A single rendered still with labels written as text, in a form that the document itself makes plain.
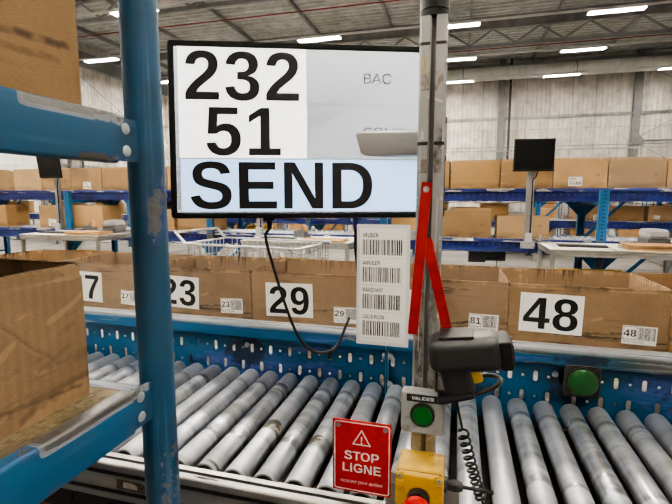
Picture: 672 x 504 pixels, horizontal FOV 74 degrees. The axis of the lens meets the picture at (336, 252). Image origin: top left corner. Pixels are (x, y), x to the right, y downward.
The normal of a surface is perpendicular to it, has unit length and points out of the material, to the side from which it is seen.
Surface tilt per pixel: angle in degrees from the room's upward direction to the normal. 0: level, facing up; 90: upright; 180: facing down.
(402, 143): 90
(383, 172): 86
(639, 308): 90
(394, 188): 86
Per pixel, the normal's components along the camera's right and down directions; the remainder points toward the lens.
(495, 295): -0.25, 0.12
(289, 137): 0.08, 0.05
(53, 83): 0.96, 0.04
